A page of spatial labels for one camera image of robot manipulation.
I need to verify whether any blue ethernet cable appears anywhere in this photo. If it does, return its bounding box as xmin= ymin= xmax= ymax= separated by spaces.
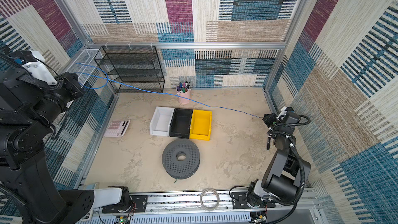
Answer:
xmin=74 ymin=62 xmax=264 ymax=119

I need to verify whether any grey filament spool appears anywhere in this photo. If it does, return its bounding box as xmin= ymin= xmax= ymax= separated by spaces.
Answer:
xmin=162 ymin=139 xmax=200 ymax=180

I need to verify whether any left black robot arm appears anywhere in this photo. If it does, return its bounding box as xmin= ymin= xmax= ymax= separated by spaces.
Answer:
xmin=1 ymin=47 xmax=133 ymax=224

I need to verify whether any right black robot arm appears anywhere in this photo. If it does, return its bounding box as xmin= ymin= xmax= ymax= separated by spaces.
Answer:
xmin=229 ymin=107 xmax=311 ymax=208

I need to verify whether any black marker pen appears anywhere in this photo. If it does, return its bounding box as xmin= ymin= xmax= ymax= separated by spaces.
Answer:
xmin=266 ymin=136 xmax=271 ymax=150

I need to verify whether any black mesh shelf rack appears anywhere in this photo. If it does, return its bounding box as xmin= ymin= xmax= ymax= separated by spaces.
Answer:
xmin=94 ymin=46 xmax=165 ymax=93

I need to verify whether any yellow plastic bin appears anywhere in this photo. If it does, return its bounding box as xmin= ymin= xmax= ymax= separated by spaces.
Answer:
xmin=190 ymin=110 xmax=212 ymax=141

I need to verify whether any black plastic bin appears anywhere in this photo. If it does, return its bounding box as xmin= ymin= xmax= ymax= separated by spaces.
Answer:
xmin=169 ymin=108 xmax=193 ymax=139

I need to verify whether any pink pen cup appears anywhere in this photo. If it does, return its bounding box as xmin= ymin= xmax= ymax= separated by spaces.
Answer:
xmin=176 ymin=81 xmax=191 ymax=105

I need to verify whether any clear tubing coil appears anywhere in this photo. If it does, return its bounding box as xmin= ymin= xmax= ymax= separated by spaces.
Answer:
xmin=199 ymin=188 xmax=220 ymax=212

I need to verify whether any white plastic bin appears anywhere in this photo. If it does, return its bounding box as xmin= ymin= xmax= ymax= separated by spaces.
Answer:
xmin=149 ymin=106 xmax=175 ymax=136

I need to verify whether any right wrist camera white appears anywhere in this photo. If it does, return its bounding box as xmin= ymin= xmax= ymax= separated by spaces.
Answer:
xmin=277 ymin=106 xmax=294 ymax=121

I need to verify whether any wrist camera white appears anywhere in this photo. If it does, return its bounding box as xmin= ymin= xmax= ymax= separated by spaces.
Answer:
xmin=20 ymin=50 xmax=58 ymax=87
xmin=277 ymin=106 xmax=294 ymax=121

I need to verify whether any white wire mesh basket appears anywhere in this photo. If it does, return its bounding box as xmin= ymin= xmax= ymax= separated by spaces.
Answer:
xmin=64 ymin=49 xmax=104 ymax=103

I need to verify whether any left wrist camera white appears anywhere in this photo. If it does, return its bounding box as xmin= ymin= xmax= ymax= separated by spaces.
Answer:
xmin=20 ymin=50 xmax=58 ymax=87

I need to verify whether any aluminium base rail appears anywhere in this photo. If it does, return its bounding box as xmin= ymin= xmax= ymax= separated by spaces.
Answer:
xmin=80 ymin=188 xmax=327 ymax=224

